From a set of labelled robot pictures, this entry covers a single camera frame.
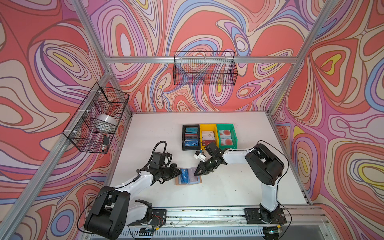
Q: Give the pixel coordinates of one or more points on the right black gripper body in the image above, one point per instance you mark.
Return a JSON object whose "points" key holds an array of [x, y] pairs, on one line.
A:
{"points": [[209, 164]]}

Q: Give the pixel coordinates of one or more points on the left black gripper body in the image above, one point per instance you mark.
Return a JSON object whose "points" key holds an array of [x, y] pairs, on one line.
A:
{"points": [[166, 173]]}

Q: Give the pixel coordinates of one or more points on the blue credit card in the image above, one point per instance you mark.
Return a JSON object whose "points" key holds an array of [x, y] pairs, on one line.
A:
{"points": [[184, 177]]}

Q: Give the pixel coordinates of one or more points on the tan leather card holder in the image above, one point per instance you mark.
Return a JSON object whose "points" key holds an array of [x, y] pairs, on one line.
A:
{"points": [[193, 180]]}

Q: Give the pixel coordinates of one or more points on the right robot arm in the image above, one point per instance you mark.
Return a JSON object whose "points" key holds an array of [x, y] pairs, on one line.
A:
{"points": [[267, 167]]}

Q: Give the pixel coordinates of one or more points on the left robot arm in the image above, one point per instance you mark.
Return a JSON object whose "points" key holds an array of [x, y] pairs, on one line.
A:
{"points": [[115, 207]]}

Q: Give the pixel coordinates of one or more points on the green plastic bin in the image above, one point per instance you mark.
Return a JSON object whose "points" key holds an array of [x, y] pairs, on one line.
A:
{"points": [[227, 136]]}

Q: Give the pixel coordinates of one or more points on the yellow plastic bin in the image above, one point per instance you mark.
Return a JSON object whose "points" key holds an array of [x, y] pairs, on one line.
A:
{"points": [[209, 134]]}

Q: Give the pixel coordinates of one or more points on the black plastic bin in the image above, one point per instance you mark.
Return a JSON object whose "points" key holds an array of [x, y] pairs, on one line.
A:
{"points": [[191, 138]]}

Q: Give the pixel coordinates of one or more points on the white tape roll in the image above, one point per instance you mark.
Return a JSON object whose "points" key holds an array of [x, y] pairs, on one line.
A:
{"points": [[105, 124]]}

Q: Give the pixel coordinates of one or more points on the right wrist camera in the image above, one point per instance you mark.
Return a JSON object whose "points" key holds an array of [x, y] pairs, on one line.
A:
{"points": [[199, 155]]}

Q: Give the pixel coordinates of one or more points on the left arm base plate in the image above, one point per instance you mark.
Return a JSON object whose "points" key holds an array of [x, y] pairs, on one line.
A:
{"points": [[156, 218]]}

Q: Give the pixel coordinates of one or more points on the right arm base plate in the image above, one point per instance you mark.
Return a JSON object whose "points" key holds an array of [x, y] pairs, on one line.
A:
{"points": [[261, 215]]}

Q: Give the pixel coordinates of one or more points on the left wall wire basket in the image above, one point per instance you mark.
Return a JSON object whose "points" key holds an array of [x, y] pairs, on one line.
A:
{"points": [[93, 127]]}

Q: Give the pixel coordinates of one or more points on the wall wire basket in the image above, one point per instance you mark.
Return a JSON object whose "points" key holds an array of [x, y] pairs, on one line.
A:
{"points": [[208, 68], [93, 127]]}

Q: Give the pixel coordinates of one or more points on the back wall wire basket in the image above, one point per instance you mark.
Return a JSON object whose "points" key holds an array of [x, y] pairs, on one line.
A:
{"points": [[208, 68]]}

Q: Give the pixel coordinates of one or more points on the aluminium front rail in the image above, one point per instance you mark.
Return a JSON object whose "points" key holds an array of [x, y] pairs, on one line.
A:
{"points": [[231, 216]]}

